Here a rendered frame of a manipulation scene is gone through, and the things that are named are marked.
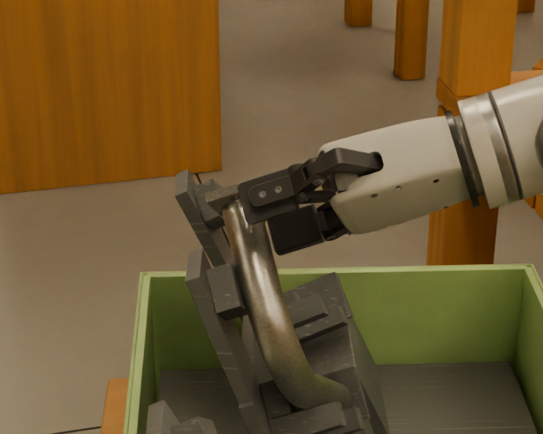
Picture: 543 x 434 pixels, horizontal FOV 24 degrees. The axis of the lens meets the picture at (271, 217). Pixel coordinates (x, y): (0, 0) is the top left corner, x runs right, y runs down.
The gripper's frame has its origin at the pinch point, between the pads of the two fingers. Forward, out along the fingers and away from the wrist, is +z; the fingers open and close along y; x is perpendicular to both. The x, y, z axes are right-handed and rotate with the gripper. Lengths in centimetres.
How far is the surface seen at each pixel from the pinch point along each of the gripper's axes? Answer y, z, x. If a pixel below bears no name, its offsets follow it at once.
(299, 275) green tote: -35.2, 4.0, -5.1
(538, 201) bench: -74, -24, -17
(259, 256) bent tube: 1.1, 1.3, 3.0
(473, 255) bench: -116, -13, -23
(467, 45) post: -90, -22, -48
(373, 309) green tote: -40.3, -2.0, -0.6
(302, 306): -20.5, 2.3, 2.1
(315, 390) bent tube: -5.9, 0.8, 12.6
